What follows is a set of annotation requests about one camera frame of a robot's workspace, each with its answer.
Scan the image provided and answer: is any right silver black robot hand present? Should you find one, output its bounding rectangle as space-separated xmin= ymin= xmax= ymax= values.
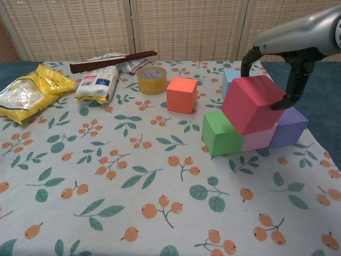
xmin=240 ymin=5 xmax=341 ymax=111

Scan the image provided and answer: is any red foam cube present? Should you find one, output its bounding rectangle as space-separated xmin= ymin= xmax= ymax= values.
xmin=221 ymin=75 xmax=286 ymax=135

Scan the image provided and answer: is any light blue foam cube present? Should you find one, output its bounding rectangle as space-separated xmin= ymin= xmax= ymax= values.
xmin=221 ymin=70 xmax=243 ymax=100

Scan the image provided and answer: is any purple foam cube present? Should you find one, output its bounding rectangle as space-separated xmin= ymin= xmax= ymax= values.
xmin=269 ymin=106 xmax=309 ymax=149

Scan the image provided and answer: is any pink foam cube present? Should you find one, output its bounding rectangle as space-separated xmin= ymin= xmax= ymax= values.
xmin=241 ymin=124 xmax=278 ymax=153

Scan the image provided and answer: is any green foam cube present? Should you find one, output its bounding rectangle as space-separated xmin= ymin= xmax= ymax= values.
xmin=201 ymin=111 xmax=246 ymax=157

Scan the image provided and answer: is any orange foam cube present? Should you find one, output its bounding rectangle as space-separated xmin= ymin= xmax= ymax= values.
xmin=166 ymin=77 xmax=198 ymax=115

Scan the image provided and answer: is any woven bamboo folding screen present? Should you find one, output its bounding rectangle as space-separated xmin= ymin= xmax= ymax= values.
xmin=0 ymin=0 xmax=341 ymax=63

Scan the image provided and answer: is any clear packing tape roll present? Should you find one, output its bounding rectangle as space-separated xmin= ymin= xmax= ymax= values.
xmin=136 ymin=66 xmax=168 ymax=95

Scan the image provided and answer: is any small crumpled silver packet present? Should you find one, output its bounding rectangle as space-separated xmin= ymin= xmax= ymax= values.
xmin=118 ymin=59 xmax=148 ymax=76

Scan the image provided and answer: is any white packet with green picture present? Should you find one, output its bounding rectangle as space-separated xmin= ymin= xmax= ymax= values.
xmin=89 ymin=52 xmax=126 ymax=63

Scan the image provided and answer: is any dark brown wooden stick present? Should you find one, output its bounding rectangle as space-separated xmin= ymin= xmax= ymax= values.
xmin=69 ymin=50 xmax=158 ymax=75

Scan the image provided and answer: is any white cotton pad pack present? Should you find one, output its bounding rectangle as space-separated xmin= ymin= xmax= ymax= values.
xmin=75 ymin=65 xmax=120 ymax=107

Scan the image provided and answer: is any floral fruit print tablecloth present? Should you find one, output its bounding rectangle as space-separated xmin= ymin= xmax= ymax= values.
xmin=0 ymin=60 xmax=341 ymax=256

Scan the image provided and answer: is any yellow marshmallow bag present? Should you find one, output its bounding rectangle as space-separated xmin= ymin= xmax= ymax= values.
xmin=0 ymin=63 xmax=77 ymax=125

